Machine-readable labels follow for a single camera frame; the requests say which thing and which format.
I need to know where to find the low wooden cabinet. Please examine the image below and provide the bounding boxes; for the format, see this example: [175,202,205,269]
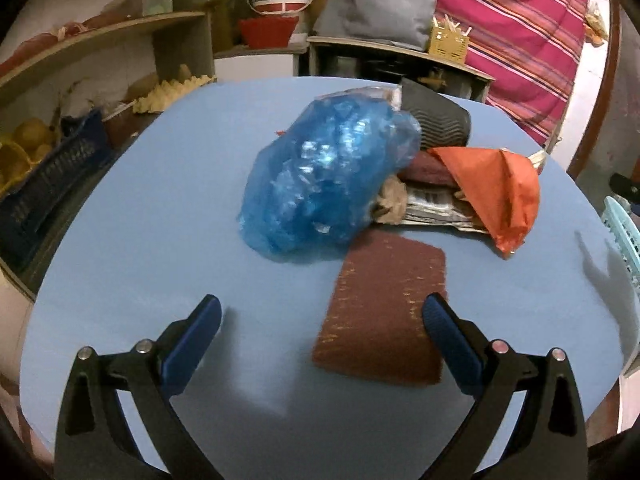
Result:
[306,36,496,106]

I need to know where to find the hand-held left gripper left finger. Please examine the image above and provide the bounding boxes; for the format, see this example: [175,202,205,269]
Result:
[55,294,226,480]

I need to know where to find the yellow paper egg tray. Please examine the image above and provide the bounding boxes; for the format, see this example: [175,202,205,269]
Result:
[134,74,217,113]

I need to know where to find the teal plastic basket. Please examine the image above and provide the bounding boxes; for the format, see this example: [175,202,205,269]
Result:
[601,196,640,306]

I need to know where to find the blue plastic bag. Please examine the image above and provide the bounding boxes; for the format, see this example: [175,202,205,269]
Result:
[236,87,425,261]

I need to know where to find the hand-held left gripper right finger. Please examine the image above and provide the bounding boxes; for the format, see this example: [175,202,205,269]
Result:
[421,292,590,480]

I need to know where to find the red plastic basin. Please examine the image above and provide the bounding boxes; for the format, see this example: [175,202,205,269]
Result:
[238,16,300,50]

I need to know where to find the yellowish hanging bundle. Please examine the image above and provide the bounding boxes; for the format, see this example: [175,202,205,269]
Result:
[585,2,612,47]

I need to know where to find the wooden door frame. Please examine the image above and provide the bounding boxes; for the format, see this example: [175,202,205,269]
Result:
[565,0,623,178]

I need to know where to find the pink striped cloth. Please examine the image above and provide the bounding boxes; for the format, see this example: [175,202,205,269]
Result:
[310,0,591,146]

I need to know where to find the brown printed snack packet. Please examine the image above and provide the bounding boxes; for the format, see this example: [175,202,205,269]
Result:
[402,185,488,233]

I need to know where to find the yellow moulded tray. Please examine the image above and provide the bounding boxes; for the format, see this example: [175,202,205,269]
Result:
[0,117,56,196]

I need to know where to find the white cabinet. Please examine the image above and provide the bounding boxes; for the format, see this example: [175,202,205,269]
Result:
[214,42,308,83]

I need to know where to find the small maroon scouring pad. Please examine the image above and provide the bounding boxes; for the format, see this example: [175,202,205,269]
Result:
[397,152,458,186]

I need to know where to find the yellow chopstick holder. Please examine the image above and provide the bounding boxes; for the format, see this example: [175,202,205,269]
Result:
[427,14,472,66]

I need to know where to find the grey fabric bag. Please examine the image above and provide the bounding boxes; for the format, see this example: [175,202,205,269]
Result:
[312,0,437,52]

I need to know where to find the wooden corner shelf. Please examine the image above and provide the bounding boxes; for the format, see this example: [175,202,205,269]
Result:
[0,0,216,111]

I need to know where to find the dark blue plastic crate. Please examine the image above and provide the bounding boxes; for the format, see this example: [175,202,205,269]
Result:
[0,107,118,271]

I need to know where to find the large maroon scouring pad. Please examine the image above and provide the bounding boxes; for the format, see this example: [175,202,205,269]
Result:
[311,232,447,387]

